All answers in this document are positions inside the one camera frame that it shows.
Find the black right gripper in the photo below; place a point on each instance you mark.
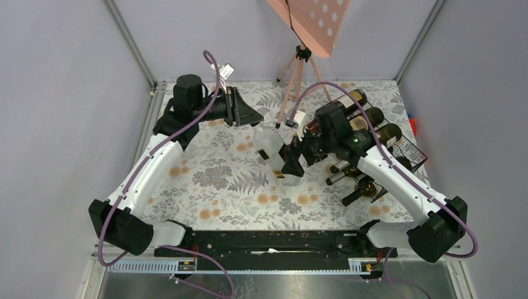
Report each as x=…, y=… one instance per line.
x=292, y=166

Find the green wine bottle grey cap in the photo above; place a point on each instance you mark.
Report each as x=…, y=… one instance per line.
x=339, y=174

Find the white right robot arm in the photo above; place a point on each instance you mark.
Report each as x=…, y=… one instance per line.
x=438, y=222

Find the green wine bottle brown label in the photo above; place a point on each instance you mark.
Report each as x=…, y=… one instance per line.
x=373, y=114

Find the red wine bottle gold cap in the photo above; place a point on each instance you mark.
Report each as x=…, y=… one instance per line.
x=354, y=97

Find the olive wine bottle black cap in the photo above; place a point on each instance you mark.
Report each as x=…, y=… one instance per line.
x=365, y=188

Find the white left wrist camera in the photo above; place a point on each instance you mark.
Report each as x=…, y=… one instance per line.
x=225, y=71

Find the grey slotted cable duct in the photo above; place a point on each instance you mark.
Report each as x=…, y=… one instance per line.
x=243, y=265

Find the pink music stand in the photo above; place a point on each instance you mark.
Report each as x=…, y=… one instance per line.
x=317, y=25

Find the dark wine bottle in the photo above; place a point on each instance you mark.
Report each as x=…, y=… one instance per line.
x=388, y=135

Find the black wire wine rack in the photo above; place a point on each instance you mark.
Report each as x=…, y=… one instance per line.
x=396, y=144

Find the clear liquor bottle black cap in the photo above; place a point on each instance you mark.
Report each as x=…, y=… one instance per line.
x=268, y=143

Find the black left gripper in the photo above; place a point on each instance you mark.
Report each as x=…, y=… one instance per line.
x=238, y=112

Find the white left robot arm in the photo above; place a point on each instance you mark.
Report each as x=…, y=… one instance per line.
x=118, y=219

